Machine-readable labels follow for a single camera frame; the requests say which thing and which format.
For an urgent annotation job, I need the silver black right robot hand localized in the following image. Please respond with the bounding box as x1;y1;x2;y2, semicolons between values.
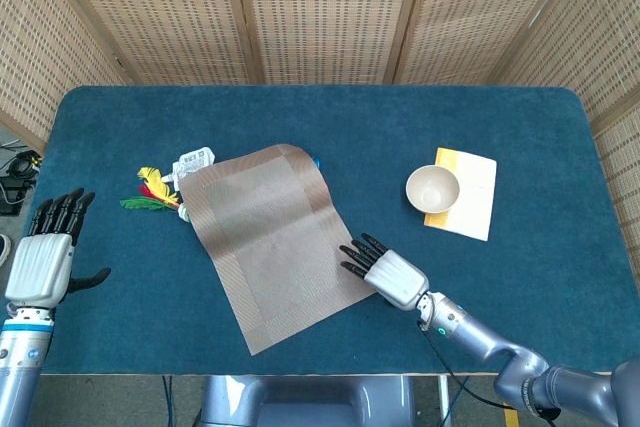
338;232;431;312

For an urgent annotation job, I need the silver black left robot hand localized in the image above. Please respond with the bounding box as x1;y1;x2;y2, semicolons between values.
4;187;112;311

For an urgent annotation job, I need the white round bowl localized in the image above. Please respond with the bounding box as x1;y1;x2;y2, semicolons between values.
405;164;461;214

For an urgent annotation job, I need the brown woven placemat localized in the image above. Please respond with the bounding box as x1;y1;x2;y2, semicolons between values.
177;143;377;357

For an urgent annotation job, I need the yellow white booklet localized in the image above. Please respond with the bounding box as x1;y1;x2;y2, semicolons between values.
423;147;498;242

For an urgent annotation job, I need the blue carpet table cover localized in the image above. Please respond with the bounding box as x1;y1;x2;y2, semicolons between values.
39;85;601;376

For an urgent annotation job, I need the white table leg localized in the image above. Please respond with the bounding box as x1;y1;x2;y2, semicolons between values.
437;374;452;427

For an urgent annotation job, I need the feather shuttlecock with green base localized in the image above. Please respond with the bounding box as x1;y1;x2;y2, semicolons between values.
119;165;191;222

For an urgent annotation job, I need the grey robot torso base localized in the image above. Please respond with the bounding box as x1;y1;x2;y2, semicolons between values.
192;374;416;427

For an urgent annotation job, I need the silver and pink pouch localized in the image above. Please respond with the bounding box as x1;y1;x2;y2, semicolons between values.
160;147;217;184

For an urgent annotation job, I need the woven bamboo folding screen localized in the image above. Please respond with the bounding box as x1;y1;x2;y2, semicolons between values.
0;0;640;373

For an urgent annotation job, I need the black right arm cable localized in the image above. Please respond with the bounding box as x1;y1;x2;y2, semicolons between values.
422;325;561;421

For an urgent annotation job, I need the black floor cable bundle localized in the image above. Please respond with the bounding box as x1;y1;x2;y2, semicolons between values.
0;144;41;216

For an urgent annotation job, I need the blue cable under table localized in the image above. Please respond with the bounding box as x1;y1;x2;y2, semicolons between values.
160;374;175;427

